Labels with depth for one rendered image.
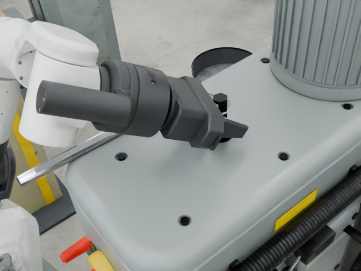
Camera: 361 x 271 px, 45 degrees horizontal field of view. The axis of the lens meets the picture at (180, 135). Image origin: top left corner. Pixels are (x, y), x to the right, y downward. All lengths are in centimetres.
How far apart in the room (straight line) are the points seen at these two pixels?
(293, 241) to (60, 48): 40
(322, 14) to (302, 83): 12
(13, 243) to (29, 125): 47
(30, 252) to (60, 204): 213
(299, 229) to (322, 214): 5
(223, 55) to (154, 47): 136
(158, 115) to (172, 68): 358
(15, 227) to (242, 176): 51
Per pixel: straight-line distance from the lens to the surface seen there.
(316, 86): 70
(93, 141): 65
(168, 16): 494
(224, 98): 60
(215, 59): 320
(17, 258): 85
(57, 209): 306
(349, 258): 129
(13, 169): 93
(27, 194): 297
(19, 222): 94
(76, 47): 47
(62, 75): 48
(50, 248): 293
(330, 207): 68
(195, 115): 54
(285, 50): 70
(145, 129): 53
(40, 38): 49
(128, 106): 47
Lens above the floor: 233
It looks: 44 degrees down
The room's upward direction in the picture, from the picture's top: 5 degrees counter-clockwise
